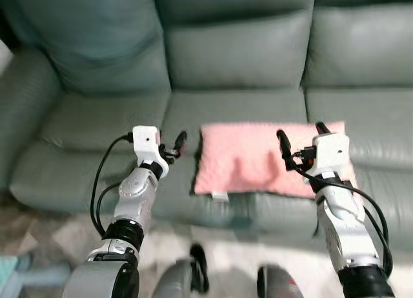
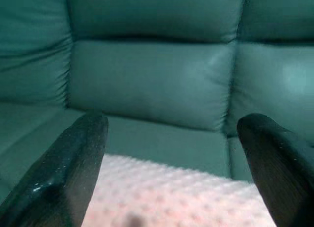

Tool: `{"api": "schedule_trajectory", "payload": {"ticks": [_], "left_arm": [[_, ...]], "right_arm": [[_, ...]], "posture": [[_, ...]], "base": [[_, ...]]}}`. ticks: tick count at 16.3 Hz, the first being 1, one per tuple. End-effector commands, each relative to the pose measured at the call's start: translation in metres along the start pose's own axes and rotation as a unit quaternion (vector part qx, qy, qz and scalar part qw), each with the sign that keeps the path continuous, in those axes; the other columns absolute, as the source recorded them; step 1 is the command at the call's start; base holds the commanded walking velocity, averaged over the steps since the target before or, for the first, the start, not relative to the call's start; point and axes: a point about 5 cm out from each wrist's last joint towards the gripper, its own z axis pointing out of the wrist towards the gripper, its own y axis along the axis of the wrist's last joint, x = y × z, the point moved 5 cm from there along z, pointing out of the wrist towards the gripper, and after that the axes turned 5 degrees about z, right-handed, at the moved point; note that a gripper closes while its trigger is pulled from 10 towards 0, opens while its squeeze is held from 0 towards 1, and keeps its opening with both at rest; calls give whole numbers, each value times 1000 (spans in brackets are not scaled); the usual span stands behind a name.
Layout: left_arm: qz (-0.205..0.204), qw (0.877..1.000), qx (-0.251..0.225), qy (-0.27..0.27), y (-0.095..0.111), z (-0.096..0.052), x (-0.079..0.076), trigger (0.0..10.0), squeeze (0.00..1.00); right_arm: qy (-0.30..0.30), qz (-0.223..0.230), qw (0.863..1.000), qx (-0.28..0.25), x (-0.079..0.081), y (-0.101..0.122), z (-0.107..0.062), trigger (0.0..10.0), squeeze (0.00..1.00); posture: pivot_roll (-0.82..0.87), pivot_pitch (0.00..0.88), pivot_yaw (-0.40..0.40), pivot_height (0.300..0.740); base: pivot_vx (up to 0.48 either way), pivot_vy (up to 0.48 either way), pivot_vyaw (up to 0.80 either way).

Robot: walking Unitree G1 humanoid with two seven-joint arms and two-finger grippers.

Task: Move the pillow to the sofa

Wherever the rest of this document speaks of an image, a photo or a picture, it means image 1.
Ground pink fluffy pillow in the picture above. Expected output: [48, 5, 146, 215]
[193, 121, 359, 201]

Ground grey-green leather sofa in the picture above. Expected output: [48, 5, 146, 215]
[0, 0, 413, 233]

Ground grey robot right leg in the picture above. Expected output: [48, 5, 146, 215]
[256, 264, 305, 298]

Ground grey robot leg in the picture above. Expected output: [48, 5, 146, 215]
[256, 264, 305, 298]
[152, 243, 211, 298]

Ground grey robot left leg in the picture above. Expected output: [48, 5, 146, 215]
[152, 243, 211, 298]

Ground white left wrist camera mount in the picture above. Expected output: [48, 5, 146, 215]
[132, 126, 170, 178]

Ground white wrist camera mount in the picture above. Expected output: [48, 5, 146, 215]
[132, 126, 170, 178]
[312, 134, 351, 180]

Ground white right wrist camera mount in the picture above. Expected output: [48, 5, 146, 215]
[312, 134, 351, 180]

